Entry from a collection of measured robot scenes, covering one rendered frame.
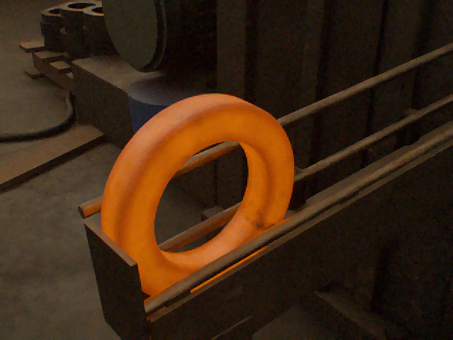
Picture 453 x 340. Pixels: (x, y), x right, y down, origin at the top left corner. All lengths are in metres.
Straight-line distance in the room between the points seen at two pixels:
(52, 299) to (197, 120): 1.09
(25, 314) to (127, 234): 1.03
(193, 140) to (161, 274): 0.12
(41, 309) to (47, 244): 0.26
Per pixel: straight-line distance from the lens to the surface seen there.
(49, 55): 2.78
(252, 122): 0.48
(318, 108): 0.63
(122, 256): 0.44
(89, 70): 2.21
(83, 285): 1.50
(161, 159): 0.43
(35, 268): 1.59
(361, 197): 0.59
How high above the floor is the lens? 0.93
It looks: 28 degrees down
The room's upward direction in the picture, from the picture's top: 1 degrees clockwise
